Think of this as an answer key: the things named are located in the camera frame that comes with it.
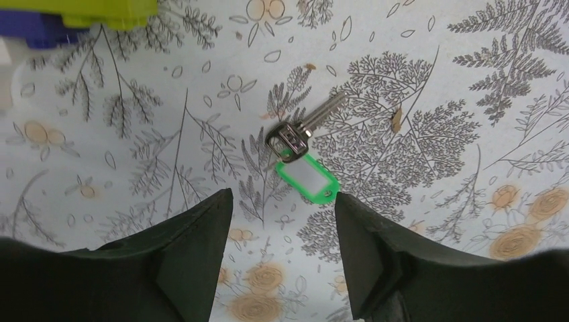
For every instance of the yellow and purple block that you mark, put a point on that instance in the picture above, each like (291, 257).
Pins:
(46, 24)

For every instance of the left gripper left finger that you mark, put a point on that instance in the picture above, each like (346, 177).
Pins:
(167, 272)

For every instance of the key with green tag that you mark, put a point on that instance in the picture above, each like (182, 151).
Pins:
(290, 142)

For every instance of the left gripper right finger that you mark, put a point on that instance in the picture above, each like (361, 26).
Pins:
(395, 274)

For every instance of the floral patterned mat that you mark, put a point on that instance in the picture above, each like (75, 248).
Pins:
(455, 127)

